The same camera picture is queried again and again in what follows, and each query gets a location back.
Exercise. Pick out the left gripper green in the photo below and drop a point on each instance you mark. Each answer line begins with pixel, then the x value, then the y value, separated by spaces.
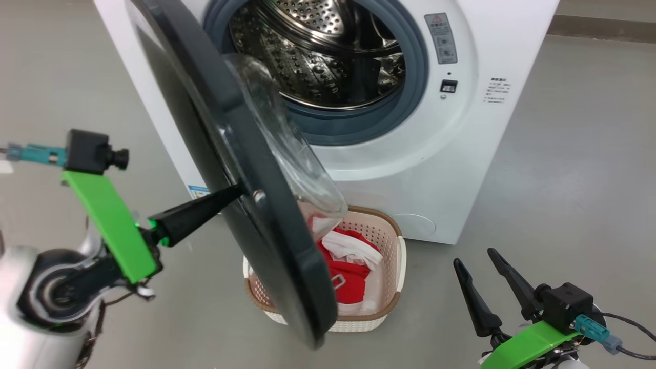
pixel 110 220

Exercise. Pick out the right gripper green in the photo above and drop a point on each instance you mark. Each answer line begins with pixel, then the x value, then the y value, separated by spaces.
pixel 528 346

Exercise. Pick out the dark grey glass washer door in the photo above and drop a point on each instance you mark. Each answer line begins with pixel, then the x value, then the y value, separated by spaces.
pixel 246 179

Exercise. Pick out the red Bulls basketball jersey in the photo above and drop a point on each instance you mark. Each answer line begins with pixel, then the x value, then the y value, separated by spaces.
pixel 353 287

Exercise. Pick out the red and white garment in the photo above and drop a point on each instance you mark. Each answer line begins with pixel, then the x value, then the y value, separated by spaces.
pixel 353 248

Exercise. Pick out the cream laundry basket brown rim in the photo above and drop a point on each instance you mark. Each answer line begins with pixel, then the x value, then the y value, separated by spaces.
pixel 392 266

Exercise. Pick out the white front-load washing machine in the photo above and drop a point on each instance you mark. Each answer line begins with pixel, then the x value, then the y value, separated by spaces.
pixel 435 179

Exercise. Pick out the grey rubber door gasket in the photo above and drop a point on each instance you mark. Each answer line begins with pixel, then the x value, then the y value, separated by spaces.
pixel 359 128

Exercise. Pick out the black door lock socket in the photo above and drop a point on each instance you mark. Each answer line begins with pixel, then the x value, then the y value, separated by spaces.
pixel 448 86

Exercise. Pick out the blue energy label sticker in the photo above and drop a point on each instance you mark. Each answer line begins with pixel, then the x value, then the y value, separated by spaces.
pixel 199 192

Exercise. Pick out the perforated steel washer drum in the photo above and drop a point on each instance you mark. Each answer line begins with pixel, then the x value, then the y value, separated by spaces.
pixel 318 51

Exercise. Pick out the small printed text sticker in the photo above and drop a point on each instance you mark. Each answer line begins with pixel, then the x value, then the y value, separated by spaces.
pixel 497 90

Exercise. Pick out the grey warning label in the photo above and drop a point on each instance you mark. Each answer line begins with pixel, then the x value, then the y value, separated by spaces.
pixel 441 38

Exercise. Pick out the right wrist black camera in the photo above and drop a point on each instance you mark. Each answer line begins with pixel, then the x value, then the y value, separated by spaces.
pixel 566 307

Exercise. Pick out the wrist black camera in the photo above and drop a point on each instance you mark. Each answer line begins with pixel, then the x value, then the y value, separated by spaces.
pixel 87 151
pixel 566 307

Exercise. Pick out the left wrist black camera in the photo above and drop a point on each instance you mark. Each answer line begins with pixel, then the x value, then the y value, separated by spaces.
pixel 87 151

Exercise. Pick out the dark wall baseboard strip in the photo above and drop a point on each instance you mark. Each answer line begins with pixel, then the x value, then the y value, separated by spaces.
pixel 605 32

